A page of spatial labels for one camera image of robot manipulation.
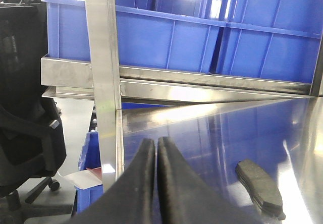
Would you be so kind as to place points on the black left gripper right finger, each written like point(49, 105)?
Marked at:
point(184, 197)

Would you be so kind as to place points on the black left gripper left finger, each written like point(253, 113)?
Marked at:
point(130, 198)

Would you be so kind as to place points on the grey brake pad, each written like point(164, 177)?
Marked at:
point(261, 188)

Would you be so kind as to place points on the blue bin on floor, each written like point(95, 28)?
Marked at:
point(89, 187)

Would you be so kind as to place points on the black office chair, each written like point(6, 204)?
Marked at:
point(32, 140)

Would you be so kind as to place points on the blue plastic crate left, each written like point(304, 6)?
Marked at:
point(145, 38)

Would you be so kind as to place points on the blue plastic crate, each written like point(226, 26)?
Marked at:
point(145, 38)
point(266, 39)

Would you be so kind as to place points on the blue plastic crate right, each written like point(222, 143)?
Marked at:
point(266, 39)

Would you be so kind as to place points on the steel rack frame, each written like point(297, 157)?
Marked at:
point(109, 83)

